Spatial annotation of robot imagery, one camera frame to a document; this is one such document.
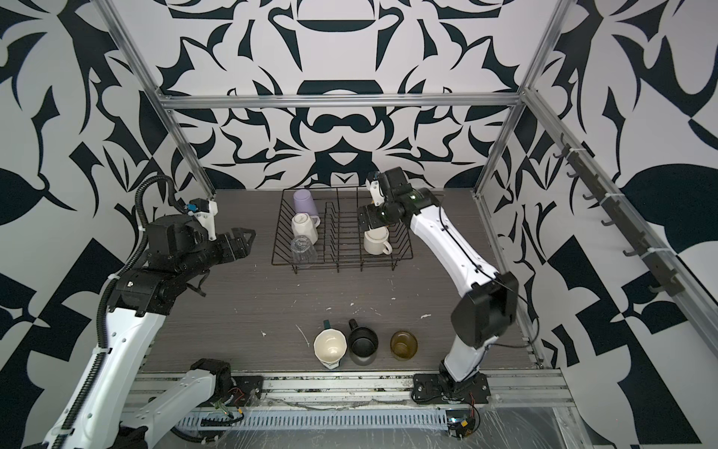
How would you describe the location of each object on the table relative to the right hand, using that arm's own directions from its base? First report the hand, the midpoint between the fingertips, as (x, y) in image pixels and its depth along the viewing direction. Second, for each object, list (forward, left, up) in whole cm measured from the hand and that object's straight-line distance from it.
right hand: (371, 211), depth 83 cm
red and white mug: (0, -2, -15) cm, 15 cm away
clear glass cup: (-5, +21, -15) cm, 27 cm away
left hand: (-12, +33, +8) cm, 36 cm away
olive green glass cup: (-31, -9, -23) cm, 40 cm away
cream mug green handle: (-31, +12, -22) cm, 40 cm away
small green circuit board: (-49, -21, -25) cm, 59 cm away
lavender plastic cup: (+13, +23, -10) cm, 28 cm away
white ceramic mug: (+4, +21, -11) cm, 24 cm away
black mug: (-31, +3, -22) cm, 38 cm away
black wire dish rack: (+9, +18, -19) cm, 28 cm away
